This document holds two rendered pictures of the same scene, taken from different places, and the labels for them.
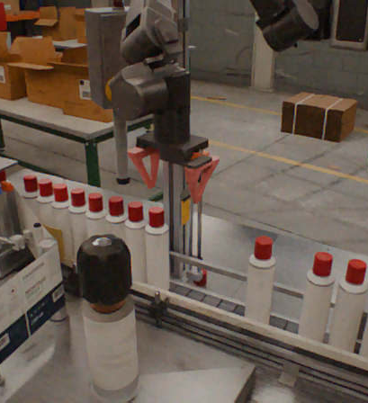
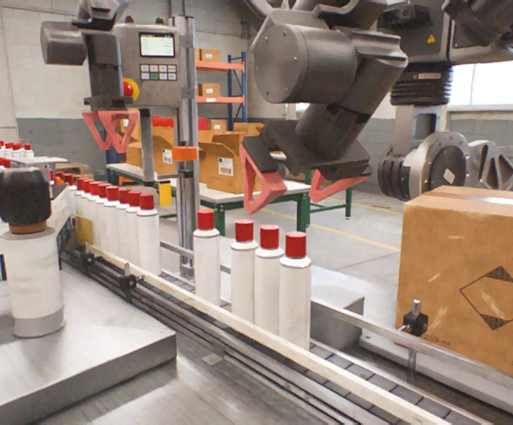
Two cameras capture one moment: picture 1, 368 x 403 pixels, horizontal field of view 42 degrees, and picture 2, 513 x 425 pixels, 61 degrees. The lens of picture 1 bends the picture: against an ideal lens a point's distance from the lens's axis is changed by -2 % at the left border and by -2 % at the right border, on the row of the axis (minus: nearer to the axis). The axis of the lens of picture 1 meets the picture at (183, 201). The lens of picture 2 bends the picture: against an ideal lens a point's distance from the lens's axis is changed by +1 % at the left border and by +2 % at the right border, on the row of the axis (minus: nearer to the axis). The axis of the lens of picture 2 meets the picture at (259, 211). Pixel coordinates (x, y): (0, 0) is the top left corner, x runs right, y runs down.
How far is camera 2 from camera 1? 0.56 m
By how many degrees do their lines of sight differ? 21
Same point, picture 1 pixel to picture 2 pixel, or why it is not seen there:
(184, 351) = (124, 314)
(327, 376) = (244, 358)
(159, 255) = (145, 236)
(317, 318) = (239, 290)
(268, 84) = not seen: hidden behind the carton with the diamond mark
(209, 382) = (119, 336)
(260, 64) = not seen: hidden behind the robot
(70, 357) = not seen: hidden behind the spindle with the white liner
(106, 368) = (14, 292)
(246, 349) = (189, 327)
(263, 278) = (201, 248)
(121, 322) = (24, 243)
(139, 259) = (134, 243)
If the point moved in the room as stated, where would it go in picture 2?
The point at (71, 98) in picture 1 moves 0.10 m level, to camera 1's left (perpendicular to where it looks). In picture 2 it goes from (213, 174) to (199, 173)
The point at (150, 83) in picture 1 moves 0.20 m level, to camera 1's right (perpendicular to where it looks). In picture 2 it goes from (65, 33) to (173, 26)
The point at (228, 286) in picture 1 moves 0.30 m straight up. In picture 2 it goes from (225, 290) to (224, 174)
